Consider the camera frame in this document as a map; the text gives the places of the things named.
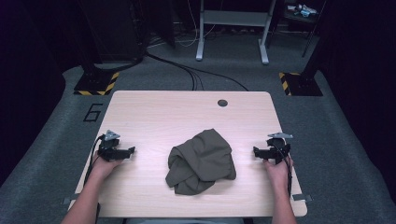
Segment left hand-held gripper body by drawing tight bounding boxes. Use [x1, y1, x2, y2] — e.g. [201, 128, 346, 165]
[97, 130, 125, 162]

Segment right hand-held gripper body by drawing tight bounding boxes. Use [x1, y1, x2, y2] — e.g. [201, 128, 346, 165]
[266, 133, 294, 165]

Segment olive green shorts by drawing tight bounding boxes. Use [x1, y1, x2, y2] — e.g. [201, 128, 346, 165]
[164, 128, 237, 196]

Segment person's left hand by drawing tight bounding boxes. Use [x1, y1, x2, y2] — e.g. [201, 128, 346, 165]
[91, 152, 123, 181]

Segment person's right hand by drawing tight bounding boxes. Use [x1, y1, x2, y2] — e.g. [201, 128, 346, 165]
[262, 157, 293, 190]

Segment grey tape strip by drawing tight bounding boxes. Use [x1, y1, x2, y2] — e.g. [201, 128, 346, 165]
[291, 193, 313, 203]
[63, 192, 79, 205]

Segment black stand with striped base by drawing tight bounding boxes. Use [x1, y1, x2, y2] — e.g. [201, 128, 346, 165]
[278, 0, 339, 97]
[73, 0, 120, 96]

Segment dark cabinet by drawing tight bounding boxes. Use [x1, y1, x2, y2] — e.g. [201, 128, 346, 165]
[78, 0, 148, 63]

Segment black shelf cart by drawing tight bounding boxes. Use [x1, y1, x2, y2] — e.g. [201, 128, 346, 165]
[267, 0, 327, 59]

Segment clutter on shelf cart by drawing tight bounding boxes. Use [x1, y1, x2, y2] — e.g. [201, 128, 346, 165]
[286, 3, 318, 19]

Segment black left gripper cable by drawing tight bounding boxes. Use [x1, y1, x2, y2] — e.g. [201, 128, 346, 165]
[83, 134, 106, 188]

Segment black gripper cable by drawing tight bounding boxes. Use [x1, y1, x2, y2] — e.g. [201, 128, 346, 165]
[83, 134, 106, 188]
[275, 145, 294, 198]

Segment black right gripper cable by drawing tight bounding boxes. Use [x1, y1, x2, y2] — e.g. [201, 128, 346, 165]
[275, 145, 294, 198]

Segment black floor cable bundle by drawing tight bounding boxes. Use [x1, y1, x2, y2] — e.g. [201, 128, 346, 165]
[145, 51, 249, 92]

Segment white metal desk frame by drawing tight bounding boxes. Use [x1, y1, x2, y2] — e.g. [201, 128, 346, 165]
[195, 0, 276, 65]

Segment white floor cable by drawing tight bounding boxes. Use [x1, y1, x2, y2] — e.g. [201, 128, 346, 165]
[174, 0, 217, 49]

